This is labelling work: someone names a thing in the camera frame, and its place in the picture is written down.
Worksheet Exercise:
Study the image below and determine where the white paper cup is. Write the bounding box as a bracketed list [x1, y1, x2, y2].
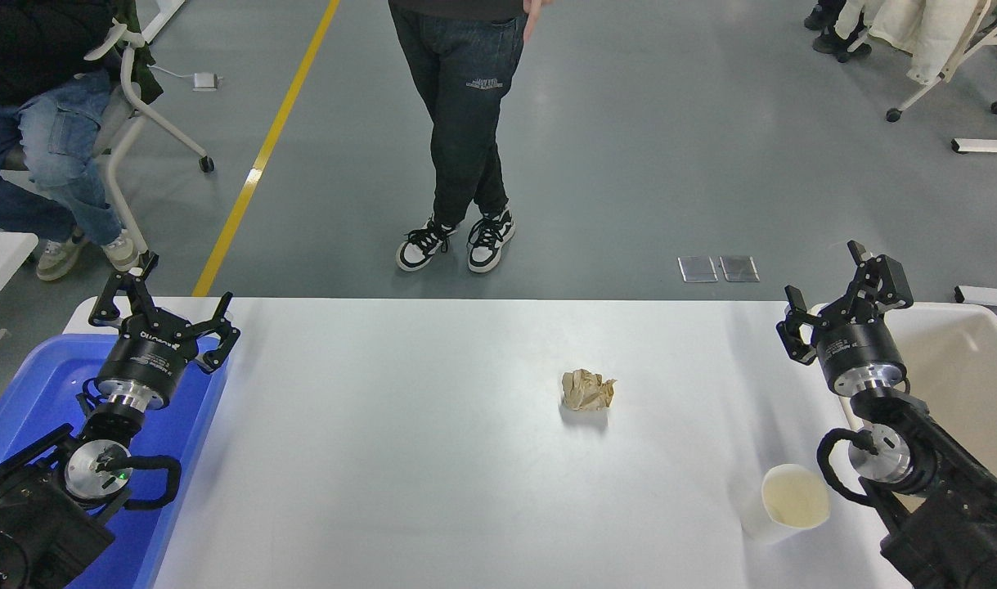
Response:
[739, 464, 832, 545]

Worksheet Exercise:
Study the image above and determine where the seated person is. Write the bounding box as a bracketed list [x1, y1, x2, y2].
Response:
[0, 0, 143, 282]

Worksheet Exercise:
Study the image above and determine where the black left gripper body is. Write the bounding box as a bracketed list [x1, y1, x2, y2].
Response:
[97, 308, 201, 395]

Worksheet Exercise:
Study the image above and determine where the cream coat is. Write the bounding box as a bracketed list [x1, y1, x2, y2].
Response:
[835, 0, 994, 85]

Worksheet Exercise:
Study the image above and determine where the blue plastic tray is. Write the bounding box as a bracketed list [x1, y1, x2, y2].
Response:
[0, 333, 231, 589]

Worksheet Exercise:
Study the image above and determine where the white chair with coat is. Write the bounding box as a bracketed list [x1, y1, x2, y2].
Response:
[838, 0, 997, 124]

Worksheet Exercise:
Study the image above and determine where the standing person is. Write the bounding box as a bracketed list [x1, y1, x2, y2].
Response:
[388, 0, 553, 274]

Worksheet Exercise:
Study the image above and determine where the dark green jacket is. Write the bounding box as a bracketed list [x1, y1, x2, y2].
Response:
[112, 0, 165, 105]

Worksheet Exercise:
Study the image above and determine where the tan paper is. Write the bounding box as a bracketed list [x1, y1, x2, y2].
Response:
[561, 369, 617, 411]

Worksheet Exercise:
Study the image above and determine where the white furniture frame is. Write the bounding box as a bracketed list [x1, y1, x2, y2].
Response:
[138, 0, 186, 43]

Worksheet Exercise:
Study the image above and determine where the large pale plastic bin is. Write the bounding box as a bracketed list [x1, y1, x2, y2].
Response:
[809, 303, 997, 589]

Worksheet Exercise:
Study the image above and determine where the standing person's left hand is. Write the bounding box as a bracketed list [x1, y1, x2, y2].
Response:
[523, 0, 553, 43]

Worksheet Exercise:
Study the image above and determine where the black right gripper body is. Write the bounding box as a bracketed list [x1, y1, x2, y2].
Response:
[813, 317, 908, 393]

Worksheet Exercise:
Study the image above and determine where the white rolling chair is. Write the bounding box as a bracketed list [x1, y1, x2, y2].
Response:
[0, 0, 215, 256]

